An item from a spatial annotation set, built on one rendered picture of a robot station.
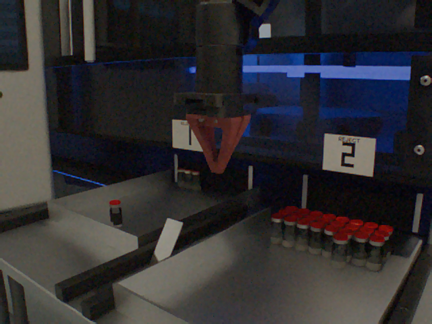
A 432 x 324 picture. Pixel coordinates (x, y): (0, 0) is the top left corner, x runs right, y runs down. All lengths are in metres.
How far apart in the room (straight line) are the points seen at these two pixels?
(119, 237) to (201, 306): 0.20
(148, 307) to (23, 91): 0.78
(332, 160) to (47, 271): 0.47
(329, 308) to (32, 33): 0.94
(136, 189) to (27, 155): 0.34
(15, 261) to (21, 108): 0.54
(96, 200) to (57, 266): 0.28
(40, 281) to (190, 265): 0.20
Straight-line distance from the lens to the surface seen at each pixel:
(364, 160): 0.63
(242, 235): 0.63
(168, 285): 0.51
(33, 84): 1.09
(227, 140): 0.46
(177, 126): 0.82
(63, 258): 0.61
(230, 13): 0.45
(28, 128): 1.09
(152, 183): 0.93
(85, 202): 0.82
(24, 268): 0.60
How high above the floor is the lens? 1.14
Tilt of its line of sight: 12 degrees down
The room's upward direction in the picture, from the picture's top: straight up
